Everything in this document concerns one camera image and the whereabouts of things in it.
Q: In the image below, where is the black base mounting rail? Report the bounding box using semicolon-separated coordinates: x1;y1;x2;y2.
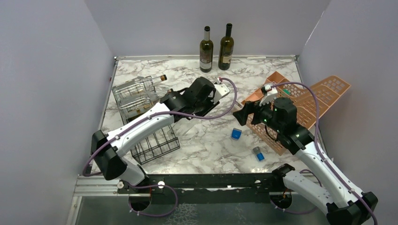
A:
117;173;292;210

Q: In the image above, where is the blue grey small bottle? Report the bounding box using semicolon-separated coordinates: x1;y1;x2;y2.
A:
253;146;265;162

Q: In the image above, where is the peach plastic stacked organizer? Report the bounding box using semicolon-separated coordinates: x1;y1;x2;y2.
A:
246;72;351;156

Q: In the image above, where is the green bottle silver capsule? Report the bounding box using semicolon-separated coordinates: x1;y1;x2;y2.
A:
199;26;214;73

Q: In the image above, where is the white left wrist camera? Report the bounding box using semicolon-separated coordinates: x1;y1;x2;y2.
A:
213;83;230;103

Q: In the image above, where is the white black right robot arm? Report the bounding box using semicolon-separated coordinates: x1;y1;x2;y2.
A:
233;97;378;225

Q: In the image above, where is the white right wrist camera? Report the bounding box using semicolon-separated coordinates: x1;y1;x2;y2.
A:
259;83;278;106

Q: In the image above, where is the green bottle black capsule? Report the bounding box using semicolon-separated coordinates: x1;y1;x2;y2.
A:
218;23;234;70

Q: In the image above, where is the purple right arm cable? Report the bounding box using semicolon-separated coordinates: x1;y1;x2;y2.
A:
264;81;378;225

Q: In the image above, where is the black wire wine rack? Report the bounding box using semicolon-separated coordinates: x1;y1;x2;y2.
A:
112;84;180;165

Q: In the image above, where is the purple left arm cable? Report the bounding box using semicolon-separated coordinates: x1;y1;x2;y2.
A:
82;77;238;218

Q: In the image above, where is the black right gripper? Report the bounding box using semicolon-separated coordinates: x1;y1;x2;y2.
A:
233;95;283;133

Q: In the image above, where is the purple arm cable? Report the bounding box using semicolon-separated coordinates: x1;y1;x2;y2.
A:
264;81;378;225
82;77;238;218

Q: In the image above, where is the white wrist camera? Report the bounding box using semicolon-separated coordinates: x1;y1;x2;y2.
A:
213;83;230;103
259;83;278;106

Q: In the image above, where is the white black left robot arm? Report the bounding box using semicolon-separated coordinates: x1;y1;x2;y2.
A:
90;77;230;193

